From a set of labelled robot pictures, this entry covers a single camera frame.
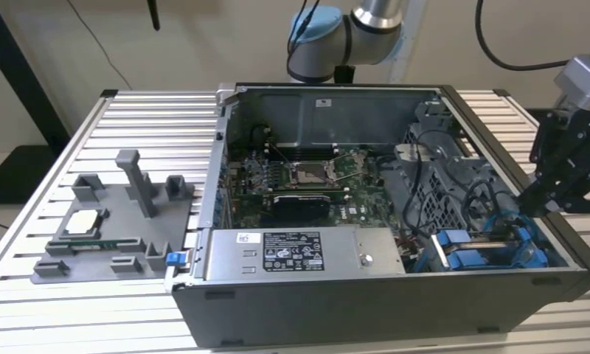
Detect grey parts rack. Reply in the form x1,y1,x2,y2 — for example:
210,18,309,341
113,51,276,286
28,149,197,285

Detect black disk wire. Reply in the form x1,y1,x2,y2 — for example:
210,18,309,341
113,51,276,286
460,180,517,229

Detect green motherboard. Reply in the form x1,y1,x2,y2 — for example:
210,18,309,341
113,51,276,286
224,142,409,232

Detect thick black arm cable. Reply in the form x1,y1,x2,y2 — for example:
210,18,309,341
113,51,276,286
474,0,572,71

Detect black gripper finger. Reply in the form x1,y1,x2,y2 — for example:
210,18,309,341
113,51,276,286
517,112,554,218
545,184,590,218

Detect silver power supply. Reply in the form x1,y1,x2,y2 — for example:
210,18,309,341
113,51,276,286
204,226,408,277

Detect black stand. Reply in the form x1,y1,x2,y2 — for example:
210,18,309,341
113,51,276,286
0,0,75,204

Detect black RAM slot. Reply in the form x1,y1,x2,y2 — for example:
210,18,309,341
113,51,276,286
262,146,338,152
262,154,338,160
262,142,338,148
261,187,352,194
262,150,338,156

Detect blue disk wire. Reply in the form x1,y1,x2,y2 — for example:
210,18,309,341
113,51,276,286
480,206,510,239

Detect CPU socket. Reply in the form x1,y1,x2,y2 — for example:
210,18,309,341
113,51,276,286
282,158,338,187

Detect green RAM stick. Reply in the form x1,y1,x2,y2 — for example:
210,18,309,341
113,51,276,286
71,239,133,249

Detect metal socket cover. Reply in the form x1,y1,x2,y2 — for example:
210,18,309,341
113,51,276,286
332,150,374,174

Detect black PC case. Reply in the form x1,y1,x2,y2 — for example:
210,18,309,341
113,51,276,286
164,81,590,350

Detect silver CPU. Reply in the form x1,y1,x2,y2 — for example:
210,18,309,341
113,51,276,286
63,209,104,235

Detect red and black wires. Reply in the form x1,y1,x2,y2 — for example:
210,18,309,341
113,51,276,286
397,235,432,259

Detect grey metal disk bay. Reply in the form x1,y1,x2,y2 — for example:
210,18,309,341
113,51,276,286
381,99,522,237

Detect black graphics card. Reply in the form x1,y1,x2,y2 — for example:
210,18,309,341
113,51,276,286
272,194,333,226

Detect black hanging rod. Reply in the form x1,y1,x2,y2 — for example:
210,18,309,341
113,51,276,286
147,0,161,32

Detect thin metal locking lever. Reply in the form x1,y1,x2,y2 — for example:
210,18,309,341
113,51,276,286
269,139,294,165

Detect hard disk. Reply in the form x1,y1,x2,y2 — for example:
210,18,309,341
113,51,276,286
430,228,537,251
442,250,554,274

